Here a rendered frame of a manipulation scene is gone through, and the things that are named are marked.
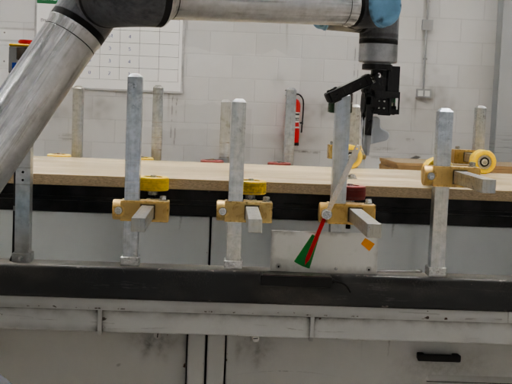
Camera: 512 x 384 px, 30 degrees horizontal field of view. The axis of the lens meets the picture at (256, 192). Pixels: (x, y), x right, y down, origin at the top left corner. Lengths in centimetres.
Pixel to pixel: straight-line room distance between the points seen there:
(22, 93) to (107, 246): 82
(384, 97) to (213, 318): 68
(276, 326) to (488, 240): 64
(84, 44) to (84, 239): 82
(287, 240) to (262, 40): 722
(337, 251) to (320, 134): 720
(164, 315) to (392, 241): 65
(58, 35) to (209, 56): 761
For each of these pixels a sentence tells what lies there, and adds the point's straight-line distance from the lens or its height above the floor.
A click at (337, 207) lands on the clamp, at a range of 232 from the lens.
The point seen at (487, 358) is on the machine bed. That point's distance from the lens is 273.
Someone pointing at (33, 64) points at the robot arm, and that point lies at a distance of 185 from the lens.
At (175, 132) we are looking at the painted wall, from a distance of 944.
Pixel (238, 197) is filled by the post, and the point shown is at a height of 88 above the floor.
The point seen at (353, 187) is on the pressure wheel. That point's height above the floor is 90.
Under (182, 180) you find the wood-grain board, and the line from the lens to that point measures 250.
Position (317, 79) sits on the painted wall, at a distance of 950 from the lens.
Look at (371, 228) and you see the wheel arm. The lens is 203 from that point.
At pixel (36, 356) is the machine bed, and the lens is 268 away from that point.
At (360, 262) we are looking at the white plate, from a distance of 234.
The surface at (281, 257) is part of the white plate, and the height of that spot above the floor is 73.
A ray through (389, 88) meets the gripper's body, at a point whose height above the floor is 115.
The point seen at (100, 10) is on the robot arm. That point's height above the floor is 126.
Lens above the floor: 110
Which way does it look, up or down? 5 degrees down
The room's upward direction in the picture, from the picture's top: 2 degrees clockwise
